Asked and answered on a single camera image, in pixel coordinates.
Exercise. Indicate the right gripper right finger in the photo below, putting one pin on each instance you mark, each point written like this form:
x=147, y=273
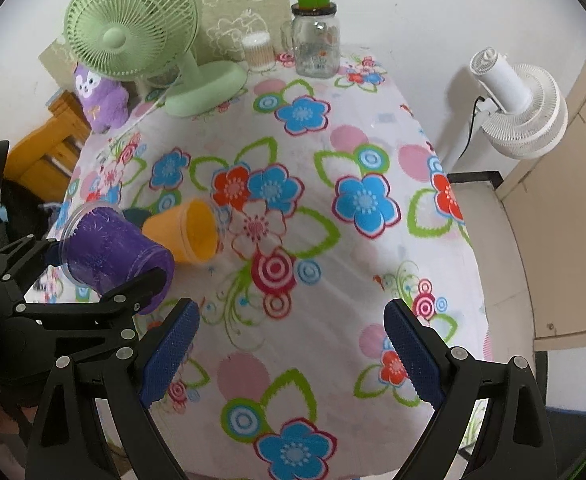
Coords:
x=514, y=441

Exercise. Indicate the black clothing pile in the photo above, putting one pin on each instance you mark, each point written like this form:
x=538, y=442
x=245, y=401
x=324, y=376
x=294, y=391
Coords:
x=23, y=213

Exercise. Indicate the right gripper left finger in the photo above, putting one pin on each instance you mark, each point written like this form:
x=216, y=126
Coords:
x=67, y=441

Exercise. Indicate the white circulator fan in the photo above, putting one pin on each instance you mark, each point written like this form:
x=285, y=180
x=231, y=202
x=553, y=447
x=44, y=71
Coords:
x=532, y=114

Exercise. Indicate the green desk fan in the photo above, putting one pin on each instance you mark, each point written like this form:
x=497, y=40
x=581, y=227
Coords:
x=128, y=40

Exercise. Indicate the white side cabinet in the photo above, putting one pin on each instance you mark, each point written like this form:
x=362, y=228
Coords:
x=535, y=301

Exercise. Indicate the purple plastic cup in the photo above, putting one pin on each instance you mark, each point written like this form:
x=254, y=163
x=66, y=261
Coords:
x=102, y=250

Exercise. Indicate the cotton swab container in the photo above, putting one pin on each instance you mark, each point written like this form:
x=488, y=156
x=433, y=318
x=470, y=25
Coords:
x=258, y=50

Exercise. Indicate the purple plush toy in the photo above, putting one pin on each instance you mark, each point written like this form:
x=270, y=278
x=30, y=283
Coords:
x=104, y=101

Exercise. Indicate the floral tablecloth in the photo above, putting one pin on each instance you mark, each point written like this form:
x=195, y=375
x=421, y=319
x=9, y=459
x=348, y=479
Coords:
x=335, y=203

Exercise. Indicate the teal cup orange rim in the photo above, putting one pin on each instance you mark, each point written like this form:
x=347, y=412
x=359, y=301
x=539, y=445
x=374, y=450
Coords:
x=137, y=216

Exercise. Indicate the glass mason jar mug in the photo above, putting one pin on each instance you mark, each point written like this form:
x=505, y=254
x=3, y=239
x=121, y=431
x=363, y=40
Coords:
x=312, y=36

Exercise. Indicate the wooden chair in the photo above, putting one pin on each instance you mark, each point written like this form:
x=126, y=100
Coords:
x=43, y=161

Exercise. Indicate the orange plastic cup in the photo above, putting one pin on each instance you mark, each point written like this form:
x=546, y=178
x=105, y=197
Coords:
x=189, y=231

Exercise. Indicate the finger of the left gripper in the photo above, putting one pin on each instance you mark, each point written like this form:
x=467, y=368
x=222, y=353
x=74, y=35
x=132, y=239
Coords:
x=29, y=257
x=118, y=304

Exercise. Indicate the beige cartoon board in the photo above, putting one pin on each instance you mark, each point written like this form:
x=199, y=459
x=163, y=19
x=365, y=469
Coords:
x=223, y=24

